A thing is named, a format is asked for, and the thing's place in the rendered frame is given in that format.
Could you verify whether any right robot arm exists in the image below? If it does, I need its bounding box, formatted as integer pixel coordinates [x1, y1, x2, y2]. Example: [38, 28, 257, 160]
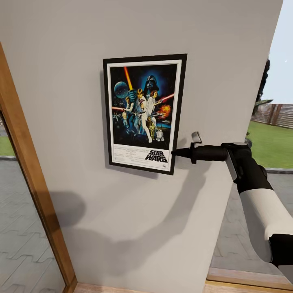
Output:
[171, 131, 293, 284]

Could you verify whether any poster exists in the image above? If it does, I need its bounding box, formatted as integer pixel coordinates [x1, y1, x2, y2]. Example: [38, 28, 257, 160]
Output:
[103, 54, 187, 175]

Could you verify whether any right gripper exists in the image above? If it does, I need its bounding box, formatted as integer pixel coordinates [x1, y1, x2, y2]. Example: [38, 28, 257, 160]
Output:
[171, 142, 214, 164]

